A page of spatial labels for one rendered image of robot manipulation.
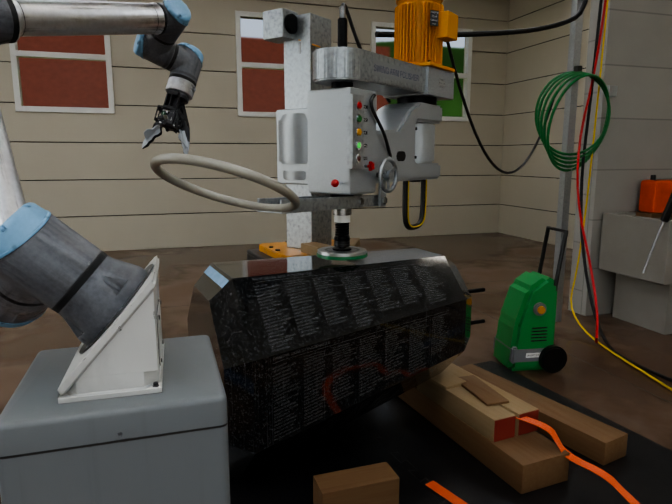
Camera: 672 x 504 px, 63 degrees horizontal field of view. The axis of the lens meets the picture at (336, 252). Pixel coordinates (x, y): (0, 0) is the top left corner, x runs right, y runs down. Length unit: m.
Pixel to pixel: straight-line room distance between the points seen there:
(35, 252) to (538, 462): 1.92
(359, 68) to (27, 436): 1.71
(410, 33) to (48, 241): 2.09
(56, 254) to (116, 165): 7.07
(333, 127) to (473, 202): 7.55
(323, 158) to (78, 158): 6.25
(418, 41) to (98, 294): 2.08
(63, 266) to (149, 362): 0.24
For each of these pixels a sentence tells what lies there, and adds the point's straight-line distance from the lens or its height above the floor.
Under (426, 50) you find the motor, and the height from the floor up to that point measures 1.81.
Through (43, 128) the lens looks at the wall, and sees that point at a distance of 8.33.
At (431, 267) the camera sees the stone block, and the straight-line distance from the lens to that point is 2.51.
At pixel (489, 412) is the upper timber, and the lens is 2.50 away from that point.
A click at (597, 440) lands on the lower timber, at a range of 2.70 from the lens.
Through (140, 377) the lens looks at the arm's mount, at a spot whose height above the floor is 0.88.
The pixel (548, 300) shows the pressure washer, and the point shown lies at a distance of 3.55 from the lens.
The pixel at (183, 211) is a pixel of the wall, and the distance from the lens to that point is 8.24.
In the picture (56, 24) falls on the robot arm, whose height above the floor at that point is 1.63.
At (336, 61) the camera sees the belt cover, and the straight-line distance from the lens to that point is 2.24.
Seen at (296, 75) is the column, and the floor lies 1.74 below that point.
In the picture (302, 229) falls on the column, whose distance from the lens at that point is 3.13.
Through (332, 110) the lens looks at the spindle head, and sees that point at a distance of 2.25.
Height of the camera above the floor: 1.30
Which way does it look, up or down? 10 degrees down
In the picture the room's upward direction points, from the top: straight up
